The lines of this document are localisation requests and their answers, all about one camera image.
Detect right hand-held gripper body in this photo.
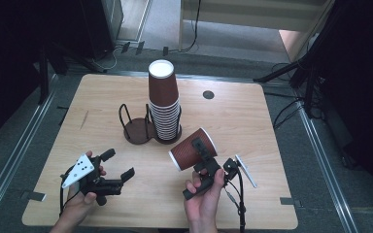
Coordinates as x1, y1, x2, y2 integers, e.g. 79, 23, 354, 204
183, 153, 258, 201

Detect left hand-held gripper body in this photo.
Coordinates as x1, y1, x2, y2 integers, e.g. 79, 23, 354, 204
61, 153, 124, 207

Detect brown ribbed paper cup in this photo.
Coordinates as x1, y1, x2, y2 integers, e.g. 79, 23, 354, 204
168, 127, 219, 173

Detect black wire cup rack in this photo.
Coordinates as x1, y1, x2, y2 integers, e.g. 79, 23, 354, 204
119, 102, 183, 146

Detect stack of brown cups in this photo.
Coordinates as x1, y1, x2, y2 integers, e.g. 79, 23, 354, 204
148, 59, 182, 141

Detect person's left hand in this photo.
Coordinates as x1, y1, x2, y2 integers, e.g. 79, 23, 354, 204
59, 150, 107, 224

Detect person's right hand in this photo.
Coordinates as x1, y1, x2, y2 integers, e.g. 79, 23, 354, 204
183, 168, 225, 224

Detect grey tape strip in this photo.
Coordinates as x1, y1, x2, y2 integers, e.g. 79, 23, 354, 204
20, 190, 47, 203
279, 196, 304, 209

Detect dark cabinet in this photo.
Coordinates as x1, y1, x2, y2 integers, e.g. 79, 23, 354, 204
79, 0, 124, 60

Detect black metal stand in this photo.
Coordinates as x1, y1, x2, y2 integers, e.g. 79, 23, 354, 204
253, 0, 344, 118

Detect white desk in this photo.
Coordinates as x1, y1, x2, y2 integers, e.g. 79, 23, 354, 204
178, 0, 336, 51

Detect left hand-held gripper cable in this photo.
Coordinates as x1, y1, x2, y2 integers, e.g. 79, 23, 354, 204
58, 173, 81, 218

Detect hand-held gripper cable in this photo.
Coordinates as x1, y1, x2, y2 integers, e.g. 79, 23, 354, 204
223, 167, 248, 233
58, 173, 81, 218

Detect right hand-held gripper cable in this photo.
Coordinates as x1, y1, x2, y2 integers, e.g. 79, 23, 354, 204
223, 167, 248, 233

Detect aluminium floor rail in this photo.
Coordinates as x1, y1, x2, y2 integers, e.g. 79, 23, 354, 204
295, 102, 360, 233
0, 73, 60, 224

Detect black floor cables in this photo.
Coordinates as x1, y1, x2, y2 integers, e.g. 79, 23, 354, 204
271, 62, 309, 130

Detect white floor cable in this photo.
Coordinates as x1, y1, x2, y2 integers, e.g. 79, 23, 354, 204
91, 45, 124, 71

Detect black hanging cable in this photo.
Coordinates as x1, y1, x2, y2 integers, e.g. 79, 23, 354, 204
169, 0, 202, 53

